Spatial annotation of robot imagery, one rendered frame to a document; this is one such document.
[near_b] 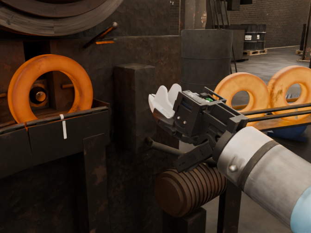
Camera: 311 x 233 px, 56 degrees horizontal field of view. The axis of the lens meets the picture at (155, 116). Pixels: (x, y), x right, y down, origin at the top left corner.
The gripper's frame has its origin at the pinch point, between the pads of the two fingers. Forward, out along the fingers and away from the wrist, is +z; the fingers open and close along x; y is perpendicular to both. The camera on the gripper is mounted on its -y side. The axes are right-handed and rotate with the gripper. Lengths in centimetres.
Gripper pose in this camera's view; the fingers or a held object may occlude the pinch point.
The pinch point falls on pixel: (153, 101)
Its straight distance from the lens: 60.6
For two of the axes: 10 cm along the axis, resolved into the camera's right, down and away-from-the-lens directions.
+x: -7.5, 1.7, -6.4
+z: -6.2, -5.0, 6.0
